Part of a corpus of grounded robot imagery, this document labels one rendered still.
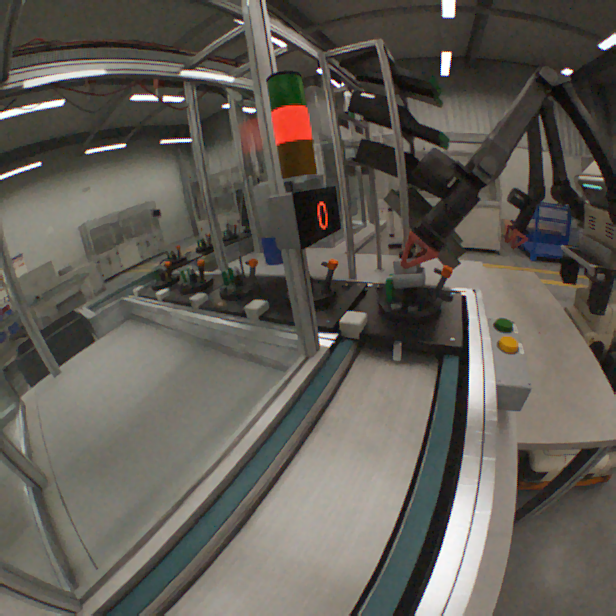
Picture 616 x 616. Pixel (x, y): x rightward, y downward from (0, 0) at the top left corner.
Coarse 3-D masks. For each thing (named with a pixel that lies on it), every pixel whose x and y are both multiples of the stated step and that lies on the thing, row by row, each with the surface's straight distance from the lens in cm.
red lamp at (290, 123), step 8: (272, 112) 38; (280, 112) 37; (288, 112) 36; (296, 112) 36; (304, 112) 37; (272, 120) 38; (280, 120) 36; (288, 120) 36; (296, 120) 36; (304, 120) 37; (280, 128) 36; (288, 128) 36; (296, 128) 36; (304, 128) 36; (280, 136) 36; (288, 136) 36; (296, 136) 35; (304, 136) 36
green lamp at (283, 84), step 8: (272, 80) 39; (280, 80) 38; (288, 80) 38; (296, 80) 39; (272, 88) 38; (280, 88) 38; (288, 88) 38; (296, 88) 38; (272, 96) 38; (280, 96) 37; (288, 96) 37; (296, 96) 37; (304, 96) 39; (272, 104) 38; (280, 104) 37; (288, 104) 37; (296, 104) 37; (304, 104) 38
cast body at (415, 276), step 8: (400, 256) 53; (408, 256) 53; (416, 256) 55; (400, 272) 53; (408, 272) 53; (416, 272) 53; (424, 272) 55; (392, 280) 56; (400, 280) 54; (408, 280) 53; (416, 280) 53; (424, 280) 54
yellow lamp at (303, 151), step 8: (280, 144) 36; (288, 144) 35; (296, 144) 35; (304, 144) 36; (312, 144) 37; (280, 152) 36; (288, 152) 35; (296, 152) 35; (304, 152) 35; (312, 152) 36; (280, 160) 36; (288, 160) 35; (296, 160) 35; (304, 160) 35; (312, 160) 36; (280, 168) 37; (288, 168) 35; (296, 168) 35; (304, 168) 35; (312, 168) 36; (288, 176) 35; (296, 176) 35
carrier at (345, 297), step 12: (312, 288) 65; (336, 288) 70; (348, 288) 69; (360, 288) 68; (324, 300) 61; (336, 300) 63; (348, 300) 62; (324, 312) 58; (336, 312) 58; (324, 324) 54; (336, 324) 54
